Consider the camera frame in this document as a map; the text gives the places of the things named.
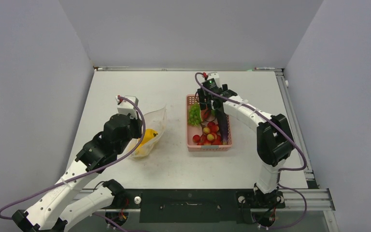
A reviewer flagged green grapes bunch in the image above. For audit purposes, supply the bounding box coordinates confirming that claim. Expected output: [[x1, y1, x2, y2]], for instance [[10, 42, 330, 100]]
[[187, 103, 202, 126]]

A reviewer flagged purple eggplant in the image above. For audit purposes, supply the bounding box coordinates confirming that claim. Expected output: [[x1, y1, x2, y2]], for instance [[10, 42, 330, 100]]
[[215, 109, 229, 145]]

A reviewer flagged pink plastic basket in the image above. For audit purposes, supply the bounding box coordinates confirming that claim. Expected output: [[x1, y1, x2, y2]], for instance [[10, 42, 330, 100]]
[[186, 94, 232, 152]]

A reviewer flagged purple cable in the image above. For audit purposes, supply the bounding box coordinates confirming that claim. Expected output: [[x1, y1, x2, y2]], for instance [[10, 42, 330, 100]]
[[0, 96, 146, 220], [194, 72, 308, 230]]

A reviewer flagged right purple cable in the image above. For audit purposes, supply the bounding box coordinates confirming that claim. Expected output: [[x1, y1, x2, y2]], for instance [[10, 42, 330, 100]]
[[194, 72, 308, 230]]

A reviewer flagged clear zip top bag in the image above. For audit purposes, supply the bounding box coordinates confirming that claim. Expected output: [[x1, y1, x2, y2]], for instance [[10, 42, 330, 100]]
[[130, 106, 167, 159]]

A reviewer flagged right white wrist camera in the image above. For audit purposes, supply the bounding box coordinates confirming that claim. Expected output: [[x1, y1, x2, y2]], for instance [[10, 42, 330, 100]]
[[202, 72, 221, 88]]

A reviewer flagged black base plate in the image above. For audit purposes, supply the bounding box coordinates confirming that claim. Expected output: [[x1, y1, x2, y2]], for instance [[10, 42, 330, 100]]
[[105, 188, 285, 224]]

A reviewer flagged watermelon slice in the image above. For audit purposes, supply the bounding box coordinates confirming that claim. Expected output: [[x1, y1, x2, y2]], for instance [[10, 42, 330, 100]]
[[200, 109, 211, 121]]

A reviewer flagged red strawberries pile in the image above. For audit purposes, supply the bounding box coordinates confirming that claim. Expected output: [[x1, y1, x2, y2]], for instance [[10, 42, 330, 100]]
[[192, 122, 223, 146]]

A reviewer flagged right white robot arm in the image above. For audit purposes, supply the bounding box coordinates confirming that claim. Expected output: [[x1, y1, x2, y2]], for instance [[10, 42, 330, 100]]
[[199, 78, 294, 207]]

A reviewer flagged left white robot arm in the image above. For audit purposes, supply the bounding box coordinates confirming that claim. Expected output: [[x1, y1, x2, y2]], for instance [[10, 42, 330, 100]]
[[11, 111, 145, 232]]

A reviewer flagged yellow bell pepper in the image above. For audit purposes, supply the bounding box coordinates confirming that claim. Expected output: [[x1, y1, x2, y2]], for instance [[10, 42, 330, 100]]
[[135, 129, 158, 152]]

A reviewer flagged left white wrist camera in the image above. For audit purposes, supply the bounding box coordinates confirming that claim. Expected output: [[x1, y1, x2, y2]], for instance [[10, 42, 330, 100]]
[[115, 95, 139, 119]]

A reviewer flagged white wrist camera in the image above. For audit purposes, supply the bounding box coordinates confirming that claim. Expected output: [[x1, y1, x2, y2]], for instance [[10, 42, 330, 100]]
[[115, 95, 139, 119], [202, 72, 221, 88]]

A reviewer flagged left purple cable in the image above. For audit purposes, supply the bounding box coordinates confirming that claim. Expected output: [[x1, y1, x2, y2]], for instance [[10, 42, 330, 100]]
[[0, 96, 146, 220]]

